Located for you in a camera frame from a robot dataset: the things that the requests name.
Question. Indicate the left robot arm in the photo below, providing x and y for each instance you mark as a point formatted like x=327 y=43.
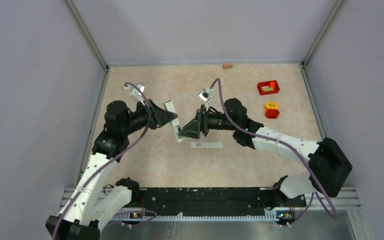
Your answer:
x=83 y=216

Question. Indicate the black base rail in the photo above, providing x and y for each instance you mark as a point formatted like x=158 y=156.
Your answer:
x=208 y=201

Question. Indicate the long white remote control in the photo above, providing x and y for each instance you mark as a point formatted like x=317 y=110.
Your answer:
x=176 y=125

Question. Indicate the red block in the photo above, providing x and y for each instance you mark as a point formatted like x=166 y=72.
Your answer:
x=272 y=113

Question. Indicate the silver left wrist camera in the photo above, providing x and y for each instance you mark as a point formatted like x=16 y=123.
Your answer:
x=135 y=91

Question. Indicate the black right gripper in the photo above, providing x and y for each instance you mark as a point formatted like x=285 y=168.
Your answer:
x=192 y=129

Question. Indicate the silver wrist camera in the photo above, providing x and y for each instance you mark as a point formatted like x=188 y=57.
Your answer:
x=207 y=95
x=135 y=91

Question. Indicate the small wooden block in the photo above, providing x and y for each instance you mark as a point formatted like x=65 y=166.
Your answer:
x=227 y=65

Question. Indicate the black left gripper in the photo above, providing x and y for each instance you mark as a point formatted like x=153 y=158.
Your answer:
x=158 y=116

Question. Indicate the long white battery cover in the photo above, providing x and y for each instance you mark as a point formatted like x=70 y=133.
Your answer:
x=206 y=145

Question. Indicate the red bin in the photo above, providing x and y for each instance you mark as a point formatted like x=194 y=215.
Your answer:
x=268 y=87

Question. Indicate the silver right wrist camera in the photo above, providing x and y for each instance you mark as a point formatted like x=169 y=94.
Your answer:
x=207 y=95

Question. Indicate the yellow block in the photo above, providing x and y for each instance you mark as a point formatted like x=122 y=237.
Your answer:
x=271 y=106

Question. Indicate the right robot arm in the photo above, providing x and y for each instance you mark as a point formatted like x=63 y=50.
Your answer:
x=327 y=166

